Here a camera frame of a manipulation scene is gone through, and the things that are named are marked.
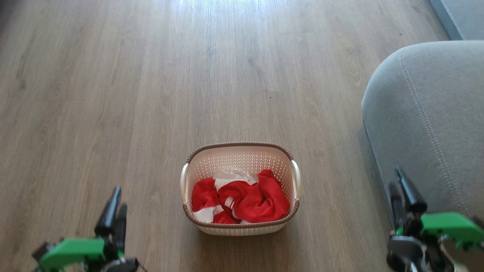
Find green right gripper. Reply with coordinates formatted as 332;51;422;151
388;166;484;249

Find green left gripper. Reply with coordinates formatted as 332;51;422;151
32;186;128;272

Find grey fabric sofa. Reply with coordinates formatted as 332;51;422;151
361;40;484;227

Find cream plastic laundry basket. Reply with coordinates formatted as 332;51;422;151
180;142;301;236

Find grey rug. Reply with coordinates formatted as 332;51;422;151
429;0;484;41

